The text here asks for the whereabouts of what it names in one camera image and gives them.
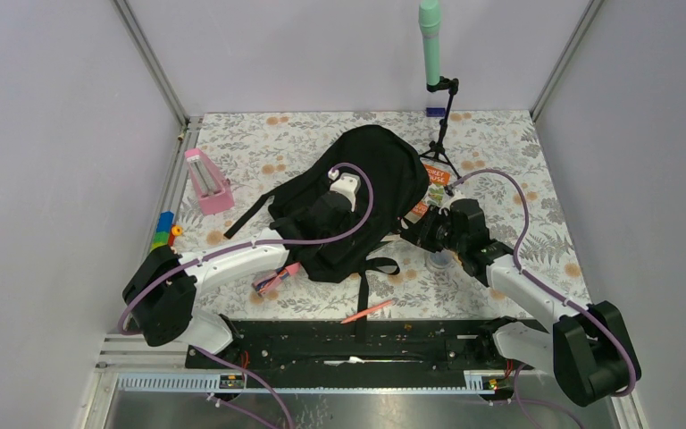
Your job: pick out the orange treehouse book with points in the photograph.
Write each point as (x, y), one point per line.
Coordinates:
(435, 193)

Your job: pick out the floral tablecloth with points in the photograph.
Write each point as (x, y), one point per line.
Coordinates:
(498, 153)

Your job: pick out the green microphone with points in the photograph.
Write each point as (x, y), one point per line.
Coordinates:
(429, 20)

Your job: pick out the colourful toy blocks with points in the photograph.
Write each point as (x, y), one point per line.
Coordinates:
(166, 231)

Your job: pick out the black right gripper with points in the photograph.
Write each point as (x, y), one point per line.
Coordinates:
(420, 233)

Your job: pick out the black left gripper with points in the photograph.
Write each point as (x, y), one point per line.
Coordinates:
(348, 214)

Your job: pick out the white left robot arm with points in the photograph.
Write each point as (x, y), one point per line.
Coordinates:
(161, 297)

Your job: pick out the black student backpack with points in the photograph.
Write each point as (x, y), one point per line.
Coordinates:
(392, 181)

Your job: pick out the clear tape roll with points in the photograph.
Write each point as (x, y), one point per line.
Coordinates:
(439, 261)

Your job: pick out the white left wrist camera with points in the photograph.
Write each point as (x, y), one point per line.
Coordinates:
(346, 184)

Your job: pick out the pink pencil case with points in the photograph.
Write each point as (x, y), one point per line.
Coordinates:
(272, 280)

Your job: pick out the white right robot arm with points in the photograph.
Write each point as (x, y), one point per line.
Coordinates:
(586, 347)

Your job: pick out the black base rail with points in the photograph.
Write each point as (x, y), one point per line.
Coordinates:
(376, 353)

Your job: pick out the black tripod stand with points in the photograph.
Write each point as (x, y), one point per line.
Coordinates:
(437, 151)

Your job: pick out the blue block at wall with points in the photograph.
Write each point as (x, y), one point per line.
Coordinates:
(435, 111)

